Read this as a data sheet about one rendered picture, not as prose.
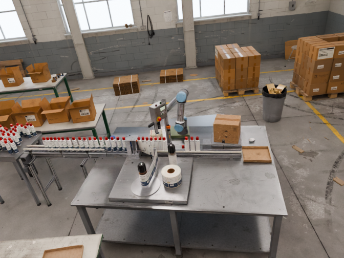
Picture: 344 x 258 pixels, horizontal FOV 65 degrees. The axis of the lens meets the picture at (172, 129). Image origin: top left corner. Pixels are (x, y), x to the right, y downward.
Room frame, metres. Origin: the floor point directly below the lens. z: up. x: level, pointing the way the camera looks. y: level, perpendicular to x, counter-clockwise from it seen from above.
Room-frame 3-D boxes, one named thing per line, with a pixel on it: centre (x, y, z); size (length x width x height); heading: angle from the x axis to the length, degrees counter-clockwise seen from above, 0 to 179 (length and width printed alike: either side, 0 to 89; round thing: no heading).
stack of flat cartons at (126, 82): (6.80, 1.05, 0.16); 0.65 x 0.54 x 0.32; 91
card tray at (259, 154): (2.44, -0.93, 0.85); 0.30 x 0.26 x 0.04; 78
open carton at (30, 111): (4.01, 2.26, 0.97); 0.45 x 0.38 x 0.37; 0
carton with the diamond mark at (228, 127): (2.83, -0.68, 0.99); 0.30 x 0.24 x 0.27; 68
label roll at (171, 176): (2.12, 0.06, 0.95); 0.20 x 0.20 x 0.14
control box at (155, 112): (2.76, 0.13, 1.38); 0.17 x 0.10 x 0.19; 133
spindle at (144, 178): (2.10, 0.34, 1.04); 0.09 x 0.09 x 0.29
